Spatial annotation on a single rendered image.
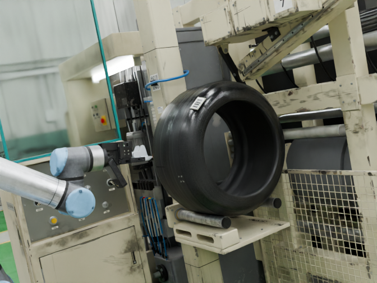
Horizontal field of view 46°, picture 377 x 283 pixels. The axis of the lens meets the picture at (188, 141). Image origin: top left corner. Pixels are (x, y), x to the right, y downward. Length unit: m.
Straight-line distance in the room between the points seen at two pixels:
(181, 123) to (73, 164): 0.44
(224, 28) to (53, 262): 1.30
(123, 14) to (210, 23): 9.74
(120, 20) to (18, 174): 10.52
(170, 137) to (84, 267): 0.81
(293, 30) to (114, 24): 9.91
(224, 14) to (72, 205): 1.12
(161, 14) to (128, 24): 9.70
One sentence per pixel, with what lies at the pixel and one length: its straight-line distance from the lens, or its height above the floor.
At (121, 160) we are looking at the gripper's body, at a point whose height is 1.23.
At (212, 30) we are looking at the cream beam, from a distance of 2.14.
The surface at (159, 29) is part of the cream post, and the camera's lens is 2.10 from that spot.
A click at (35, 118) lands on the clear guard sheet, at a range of 2.13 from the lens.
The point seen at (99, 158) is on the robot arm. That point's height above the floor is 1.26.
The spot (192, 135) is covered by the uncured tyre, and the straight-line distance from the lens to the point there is 1.67.
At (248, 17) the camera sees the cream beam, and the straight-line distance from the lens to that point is 1.95.
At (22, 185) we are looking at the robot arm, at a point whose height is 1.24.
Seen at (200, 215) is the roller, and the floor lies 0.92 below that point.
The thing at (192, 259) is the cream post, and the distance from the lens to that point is 2.20.
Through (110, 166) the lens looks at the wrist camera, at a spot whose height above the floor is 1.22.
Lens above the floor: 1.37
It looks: 4 degrees down
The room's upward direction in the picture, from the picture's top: 11 degrees counter-clockwise
